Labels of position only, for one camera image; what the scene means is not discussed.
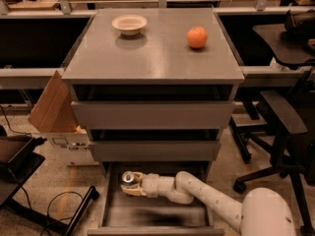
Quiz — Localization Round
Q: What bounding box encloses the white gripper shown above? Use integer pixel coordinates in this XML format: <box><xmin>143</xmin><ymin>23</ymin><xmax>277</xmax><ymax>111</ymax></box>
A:
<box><xmin>121</xmin><ymin>172</ymin><xmax>159</xmax><ymax>198</ymax></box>

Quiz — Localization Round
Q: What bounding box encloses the redbull can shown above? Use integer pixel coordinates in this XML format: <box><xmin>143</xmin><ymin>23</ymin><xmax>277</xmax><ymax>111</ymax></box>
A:
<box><xmin>122</xmin><ymin>171</ymin><xmax>135</xmax><ymax>186</ymax></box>

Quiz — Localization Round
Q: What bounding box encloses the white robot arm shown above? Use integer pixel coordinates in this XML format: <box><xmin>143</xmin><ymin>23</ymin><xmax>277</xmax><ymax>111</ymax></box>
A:
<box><xmin>121</xmin><ymin>171</ymin><xmax>296</xmax><ymax>236</ymax></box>

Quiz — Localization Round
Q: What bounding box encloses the bottom grey drawer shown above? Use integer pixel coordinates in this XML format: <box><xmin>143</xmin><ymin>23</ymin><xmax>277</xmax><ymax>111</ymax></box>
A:
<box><xmin>88</xmin><ymin>162</ymin><xmax>224</xmax><ymax>236</ymax></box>

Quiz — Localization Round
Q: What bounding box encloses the grey drawer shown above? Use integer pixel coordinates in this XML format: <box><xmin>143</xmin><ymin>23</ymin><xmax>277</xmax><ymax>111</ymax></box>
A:
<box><xmin>72</xmin><ymin>85</ymin><xmax>233</xmax><ymax>130</ymax></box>
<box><xmin>88</xmin><ymin>162</ymin><xmax>224</xmax><ymax>236</ymax></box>
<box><xmin>90</xmin><ymin>129</ymin><xmax>221</xmax><ymax>161</ymax></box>

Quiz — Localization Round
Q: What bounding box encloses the middle grey drawer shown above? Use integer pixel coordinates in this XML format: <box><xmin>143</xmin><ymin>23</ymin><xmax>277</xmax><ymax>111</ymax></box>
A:
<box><xmin>90</xmin><ymin>129</ymin><xmax>221</xmax><ymax>161</ymax></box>

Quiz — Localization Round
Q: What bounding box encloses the grey drawer cabinet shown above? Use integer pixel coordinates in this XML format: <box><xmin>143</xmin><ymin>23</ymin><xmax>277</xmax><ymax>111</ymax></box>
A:
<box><xmin>62</xmin><ymin>9</ymin><xmax>244</xmax><ymax>173</ymax></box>

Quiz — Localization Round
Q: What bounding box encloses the top grey drawer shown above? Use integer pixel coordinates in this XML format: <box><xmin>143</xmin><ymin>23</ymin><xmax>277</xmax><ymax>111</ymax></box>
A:
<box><xmin>72</xmin><ymin>85</ymin><xmax>233</xmax><ymax>130</ymax></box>

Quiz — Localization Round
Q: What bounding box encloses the cardboard box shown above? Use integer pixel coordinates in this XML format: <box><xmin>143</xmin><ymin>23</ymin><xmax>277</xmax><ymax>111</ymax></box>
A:
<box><xmin>28</xmin><ymin>72</ymin><xmax>97</xmax><ymax>166</ymax></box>

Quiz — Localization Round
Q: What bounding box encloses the black stand left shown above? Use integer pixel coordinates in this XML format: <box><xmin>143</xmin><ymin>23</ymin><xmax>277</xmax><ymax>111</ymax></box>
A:
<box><xmin>0</xmin><ymin>126</ymin><xmax>99</xmax><ymax>236</ymax></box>

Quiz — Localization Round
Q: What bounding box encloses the black office chair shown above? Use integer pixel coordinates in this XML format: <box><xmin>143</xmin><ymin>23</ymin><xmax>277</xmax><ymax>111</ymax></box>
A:
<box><xmin>233</xmin><ymin>9</ymin><xmax>315</xmax><ymax>236</ymax></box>

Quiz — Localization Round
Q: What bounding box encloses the white bowl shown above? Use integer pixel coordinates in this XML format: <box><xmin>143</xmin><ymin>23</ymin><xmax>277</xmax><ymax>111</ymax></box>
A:
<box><xmin>112</xmin><ymin>15</ymin><xmax>148</xmax><ymax>36</ymax></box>

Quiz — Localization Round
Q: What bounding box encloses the orange fruit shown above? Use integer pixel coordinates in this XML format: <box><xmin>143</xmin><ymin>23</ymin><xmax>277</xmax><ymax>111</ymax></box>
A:
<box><xmin>187</xmin><ymin>27</ymin><xmax>208</xmax><ymax>49</ymax></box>

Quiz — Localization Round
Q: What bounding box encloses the black floor cable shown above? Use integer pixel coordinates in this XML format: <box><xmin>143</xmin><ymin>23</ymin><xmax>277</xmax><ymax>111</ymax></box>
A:
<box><xmin>19</xmin><ymin>185</ymin><xmax>87</xmax><ymax>236</ymax></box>

